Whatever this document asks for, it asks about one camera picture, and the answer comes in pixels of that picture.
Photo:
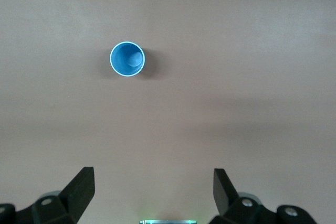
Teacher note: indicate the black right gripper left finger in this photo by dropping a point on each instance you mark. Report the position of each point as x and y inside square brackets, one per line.
[71, 203]

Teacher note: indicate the blue plastic cup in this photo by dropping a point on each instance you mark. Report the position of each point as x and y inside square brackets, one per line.
[123, 61]

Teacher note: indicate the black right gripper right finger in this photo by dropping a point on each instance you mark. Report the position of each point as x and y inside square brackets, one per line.
[231, 208]

